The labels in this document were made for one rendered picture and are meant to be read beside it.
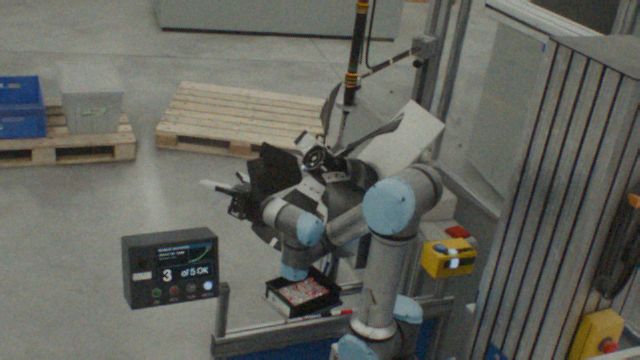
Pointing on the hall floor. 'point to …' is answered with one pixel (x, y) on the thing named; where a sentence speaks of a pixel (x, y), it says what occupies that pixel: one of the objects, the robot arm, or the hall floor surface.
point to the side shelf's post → (417, 277)
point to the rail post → (438, 338)
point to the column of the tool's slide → (434, 53)
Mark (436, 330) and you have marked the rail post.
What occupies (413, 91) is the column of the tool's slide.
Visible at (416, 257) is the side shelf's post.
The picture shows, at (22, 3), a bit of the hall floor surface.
